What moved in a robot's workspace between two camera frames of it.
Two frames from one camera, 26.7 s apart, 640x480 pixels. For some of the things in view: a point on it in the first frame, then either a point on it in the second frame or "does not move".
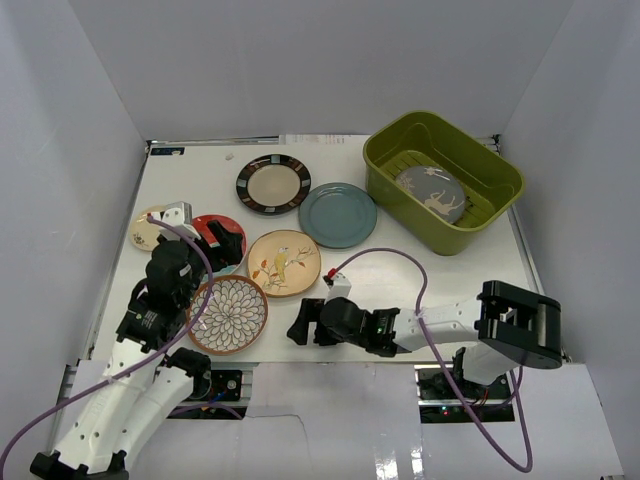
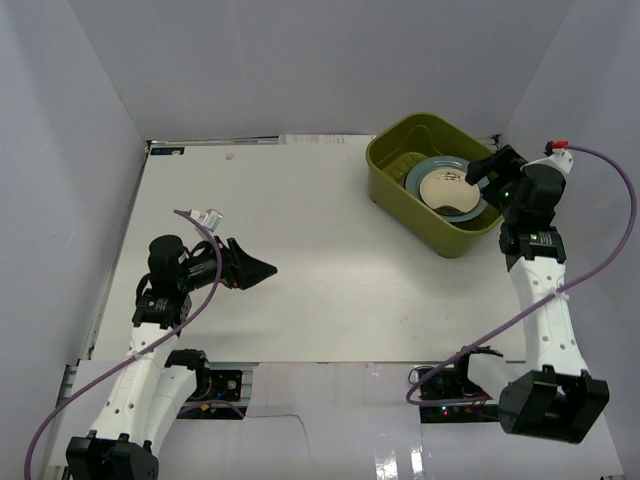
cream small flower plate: x=143 y=233 -> x=449 y=187
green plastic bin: x=491 y=180 does not move
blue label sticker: x=166 y=151 does not move
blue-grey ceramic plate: x=338 y=215 -> x=414 y=179
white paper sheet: x=323 y=139 does not move
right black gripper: x=309 y=313 -> x=505 y=163
